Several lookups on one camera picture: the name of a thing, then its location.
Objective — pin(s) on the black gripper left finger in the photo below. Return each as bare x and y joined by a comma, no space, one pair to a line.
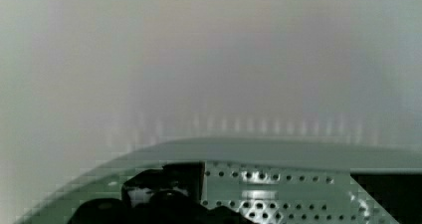
185,177

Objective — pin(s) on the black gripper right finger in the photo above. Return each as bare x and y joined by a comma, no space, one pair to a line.
400,194

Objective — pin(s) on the green plastic strainer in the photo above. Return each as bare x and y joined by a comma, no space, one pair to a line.
246,181

